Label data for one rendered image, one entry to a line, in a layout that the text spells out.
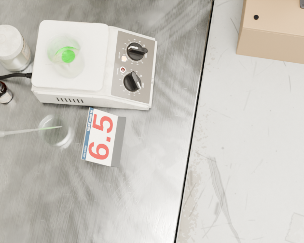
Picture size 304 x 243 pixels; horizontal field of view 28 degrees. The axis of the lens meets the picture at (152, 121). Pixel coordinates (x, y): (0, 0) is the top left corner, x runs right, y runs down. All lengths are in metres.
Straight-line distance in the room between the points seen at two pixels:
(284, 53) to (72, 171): 0.42
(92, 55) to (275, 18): 0.30
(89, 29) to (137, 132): 0.20
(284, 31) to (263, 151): 0.21
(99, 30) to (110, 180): 0.26
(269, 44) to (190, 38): 0.15
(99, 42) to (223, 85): 0.23
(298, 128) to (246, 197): 0.15
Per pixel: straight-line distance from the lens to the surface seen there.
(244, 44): 1.06
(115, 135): 1.05
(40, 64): 1.02
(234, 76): 1.09
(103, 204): 1.04
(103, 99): 1.01
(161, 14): 1.13
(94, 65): 1.01
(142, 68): 1.05
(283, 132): 1.07
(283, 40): 1.03
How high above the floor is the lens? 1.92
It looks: 75 degrees down
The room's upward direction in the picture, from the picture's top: 9 degrees counter-clockwise
